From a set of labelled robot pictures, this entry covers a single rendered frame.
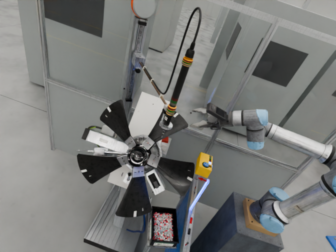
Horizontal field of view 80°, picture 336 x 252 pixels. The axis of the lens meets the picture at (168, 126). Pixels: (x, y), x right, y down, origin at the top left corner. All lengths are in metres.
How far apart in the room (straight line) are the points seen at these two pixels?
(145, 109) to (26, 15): 2.64
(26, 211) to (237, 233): 1.89
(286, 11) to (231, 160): 2.27
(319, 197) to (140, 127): 1.08
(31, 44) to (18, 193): 2.23
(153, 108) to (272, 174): 1.36
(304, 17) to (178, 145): 2.51
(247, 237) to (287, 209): 0.36
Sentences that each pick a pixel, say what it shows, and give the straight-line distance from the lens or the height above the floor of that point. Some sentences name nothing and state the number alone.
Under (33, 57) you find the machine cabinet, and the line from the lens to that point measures 3.92.
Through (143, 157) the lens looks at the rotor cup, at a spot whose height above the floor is 1.22.
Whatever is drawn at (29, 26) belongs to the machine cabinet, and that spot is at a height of 0.98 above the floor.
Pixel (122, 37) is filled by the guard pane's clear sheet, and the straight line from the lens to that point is 1.75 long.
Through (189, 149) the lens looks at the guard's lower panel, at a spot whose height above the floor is 0.78.
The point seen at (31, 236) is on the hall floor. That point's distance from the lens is 2.33.
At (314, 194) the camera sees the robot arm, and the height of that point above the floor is 1.49.
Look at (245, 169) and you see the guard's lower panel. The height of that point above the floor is 0.79.
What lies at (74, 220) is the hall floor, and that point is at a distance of 2.33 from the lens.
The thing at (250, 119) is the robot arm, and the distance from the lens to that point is 0.98.
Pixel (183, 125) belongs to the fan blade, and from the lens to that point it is 1.19.
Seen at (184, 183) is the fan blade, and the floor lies 1.15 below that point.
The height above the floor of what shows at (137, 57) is 1.58.
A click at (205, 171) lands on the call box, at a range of 1.52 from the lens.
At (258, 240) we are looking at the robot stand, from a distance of 1.49.
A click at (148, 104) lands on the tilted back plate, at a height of 1.31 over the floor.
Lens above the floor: 2.07
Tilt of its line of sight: 36 degrees down
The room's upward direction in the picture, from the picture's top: 19 degrees clockwise
